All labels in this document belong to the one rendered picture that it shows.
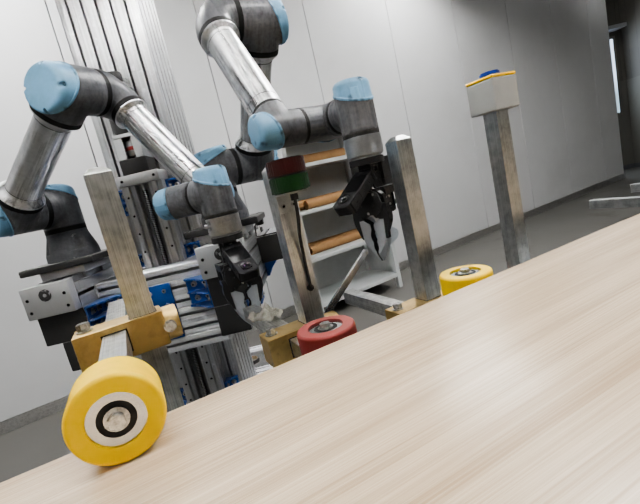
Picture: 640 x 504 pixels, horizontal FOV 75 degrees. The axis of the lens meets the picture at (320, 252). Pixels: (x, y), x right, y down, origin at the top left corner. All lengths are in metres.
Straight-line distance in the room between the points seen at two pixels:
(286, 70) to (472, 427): 3.77
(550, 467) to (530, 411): 0.06
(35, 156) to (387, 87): 3.77
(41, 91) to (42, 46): 2.36
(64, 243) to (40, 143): 0.34
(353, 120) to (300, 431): 0.61
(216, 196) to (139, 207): 0.60
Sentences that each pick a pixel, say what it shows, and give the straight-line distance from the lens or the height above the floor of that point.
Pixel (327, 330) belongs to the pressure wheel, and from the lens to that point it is 0.56.
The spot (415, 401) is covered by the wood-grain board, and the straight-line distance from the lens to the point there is 0.38.
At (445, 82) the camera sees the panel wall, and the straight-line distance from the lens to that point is 5.23.
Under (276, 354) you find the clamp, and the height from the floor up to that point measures 0.84.
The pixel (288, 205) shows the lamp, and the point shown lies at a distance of 0.67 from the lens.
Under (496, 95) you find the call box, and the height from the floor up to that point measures 1.18.
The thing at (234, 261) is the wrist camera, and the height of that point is 0.97.
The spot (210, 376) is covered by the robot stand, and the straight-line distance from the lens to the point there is 1.55.
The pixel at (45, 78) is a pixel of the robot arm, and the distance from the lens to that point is 1.18.
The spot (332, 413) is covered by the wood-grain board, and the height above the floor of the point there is 0.90.
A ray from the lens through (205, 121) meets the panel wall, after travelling 3.55.
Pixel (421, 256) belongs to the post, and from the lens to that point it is 0.81.
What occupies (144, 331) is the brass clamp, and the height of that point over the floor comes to 0.95.
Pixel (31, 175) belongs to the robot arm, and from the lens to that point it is 1.31.
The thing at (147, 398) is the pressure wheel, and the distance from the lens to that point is 0.41.
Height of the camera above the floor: 1.09
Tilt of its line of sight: 9 degrees down
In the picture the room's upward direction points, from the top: 13 degrees counter-clockwise
